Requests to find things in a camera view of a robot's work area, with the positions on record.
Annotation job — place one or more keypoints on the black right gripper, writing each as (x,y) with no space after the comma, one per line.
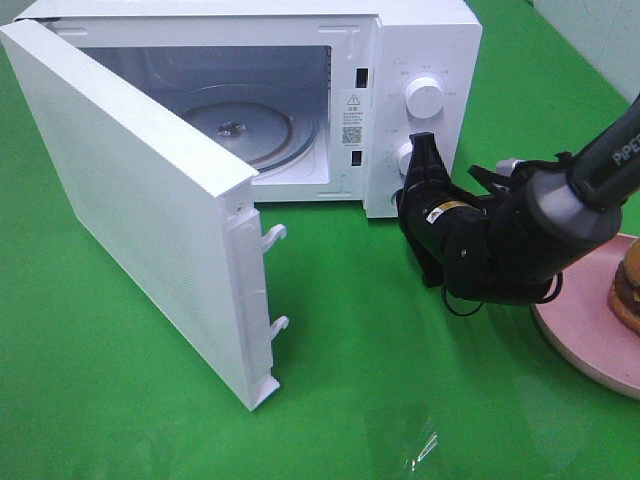
(448,236)

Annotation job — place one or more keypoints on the pink round plate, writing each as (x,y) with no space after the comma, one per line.
(582,327)

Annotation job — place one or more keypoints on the burger with sesame bun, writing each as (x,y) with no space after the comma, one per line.
(623,297)

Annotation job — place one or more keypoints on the white microwave door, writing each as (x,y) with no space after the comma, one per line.
(174,209)

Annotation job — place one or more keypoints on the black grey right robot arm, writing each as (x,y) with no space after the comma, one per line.
(511,245)

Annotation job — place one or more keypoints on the lower white microwave knob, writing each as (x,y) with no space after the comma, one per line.
(403,157)

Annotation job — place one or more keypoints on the white microwave knob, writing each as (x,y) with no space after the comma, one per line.
(424,96)
(403,157)

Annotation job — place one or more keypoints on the white warning label sticker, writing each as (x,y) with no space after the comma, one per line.
(354,107)

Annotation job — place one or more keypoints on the upper white microwave knob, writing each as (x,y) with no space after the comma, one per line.
(424,96)

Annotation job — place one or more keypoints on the white microwave oven body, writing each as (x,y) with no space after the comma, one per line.
(295,56)

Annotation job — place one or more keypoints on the glass microwave turntable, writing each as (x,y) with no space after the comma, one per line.
(260,135)

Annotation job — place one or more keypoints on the clear tape patch on table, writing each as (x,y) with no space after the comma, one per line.
(404,443)

